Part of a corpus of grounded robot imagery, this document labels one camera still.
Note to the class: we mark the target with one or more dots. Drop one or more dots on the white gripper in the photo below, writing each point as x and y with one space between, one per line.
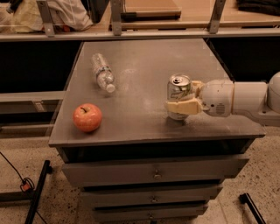
217 97

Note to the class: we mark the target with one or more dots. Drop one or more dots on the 7up soda can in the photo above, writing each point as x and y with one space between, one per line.
178 87

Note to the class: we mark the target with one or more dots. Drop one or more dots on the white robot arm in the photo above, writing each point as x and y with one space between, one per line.
258 101

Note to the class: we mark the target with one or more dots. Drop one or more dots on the grey drawer cabinet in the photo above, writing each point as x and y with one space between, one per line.
134 123

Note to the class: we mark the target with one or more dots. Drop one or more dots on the top grey drawer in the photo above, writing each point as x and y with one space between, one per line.
155 170

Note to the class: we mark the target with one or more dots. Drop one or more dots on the grey drawer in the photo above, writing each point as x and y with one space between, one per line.
149 213
155 170
151 195

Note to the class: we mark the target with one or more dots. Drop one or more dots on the clear plastic water bottle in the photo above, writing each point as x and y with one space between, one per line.
102 73

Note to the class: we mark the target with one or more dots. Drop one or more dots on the middle grey drawer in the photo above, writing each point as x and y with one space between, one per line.
151 195

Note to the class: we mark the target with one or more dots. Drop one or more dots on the wooden board on shelf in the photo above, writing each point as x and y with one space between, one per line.
144 10

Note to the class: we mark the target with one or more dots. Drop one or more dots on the red apple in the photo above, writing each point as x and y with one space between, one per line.
87 117

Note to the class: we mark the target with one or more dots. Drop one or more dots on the black right stand leg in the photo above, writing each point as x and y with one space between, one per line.
246 199

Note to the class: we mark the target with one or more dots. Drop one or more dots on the black stand leg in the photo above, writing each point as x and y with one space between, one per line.
27 193
246 199

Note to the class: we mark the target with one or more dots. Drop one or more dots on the dark object top right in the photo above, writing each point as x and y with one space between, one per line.
268 7

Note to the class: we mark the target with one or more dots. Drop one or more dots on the bottom grey drawer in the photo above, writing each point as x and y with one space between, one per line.
149 213

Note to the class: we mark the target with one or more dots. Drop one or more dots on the white cloth pile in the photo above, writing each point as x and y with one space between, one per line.
24 16

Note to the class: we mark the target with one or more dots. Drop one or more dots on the grey low side bench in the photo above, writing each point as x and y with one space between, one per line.
29 114

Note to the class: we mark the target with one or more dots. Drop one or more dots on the black left stand leg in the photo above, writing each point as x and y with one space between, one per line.
27 193

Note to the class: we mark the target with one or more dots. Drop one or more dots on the metal shelf rail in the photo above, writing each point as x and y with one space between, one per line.
199 19

